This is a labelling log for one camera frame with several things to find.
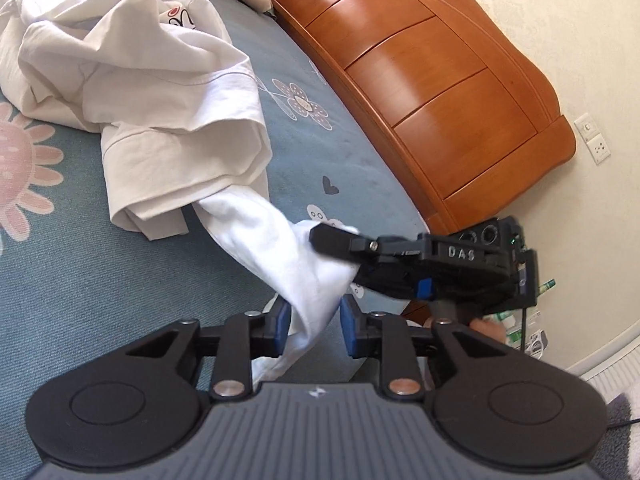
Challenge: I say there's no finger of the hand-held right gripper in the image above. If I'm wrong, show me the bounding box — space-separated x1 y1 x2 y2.
351 261 436 303
309 223 383 264

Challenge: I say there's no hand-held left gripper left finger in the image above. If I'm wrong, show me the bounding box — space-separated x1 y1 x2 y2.
125 300 291 402

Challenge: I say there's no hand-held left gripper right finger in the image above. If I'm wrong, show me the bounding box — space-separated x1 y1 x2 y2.
339 295 507 402

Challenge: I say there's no plain white garment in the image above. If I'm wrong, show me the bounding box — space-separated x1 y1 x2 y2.
196 194 362 397

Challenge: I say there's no person's right hand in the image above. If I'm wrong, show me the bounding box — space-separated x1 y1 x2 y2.
471 318 507 344

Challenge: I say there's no green glass bottle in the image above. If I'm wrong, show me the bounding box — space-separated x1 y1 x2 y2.
487 309 523 347

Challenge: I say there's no wooden headboard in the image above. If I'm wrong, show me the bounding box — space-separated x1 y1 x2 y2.
265 0 578 237

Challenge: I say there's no blue floral bed sheet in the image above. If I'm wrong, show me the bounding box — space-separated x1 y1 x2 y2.
0 0 432 480

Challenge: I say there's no grey floor rug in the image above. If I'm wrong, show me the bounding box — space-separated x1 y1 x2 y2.
582 360 640 466

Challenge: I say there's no white wall socket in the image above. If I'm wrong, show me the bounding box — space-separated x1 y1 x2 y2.
586 134 614 165

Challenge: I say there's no white wall switch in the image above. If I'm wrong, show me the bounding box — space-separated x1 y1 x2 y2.
574 114 604 137

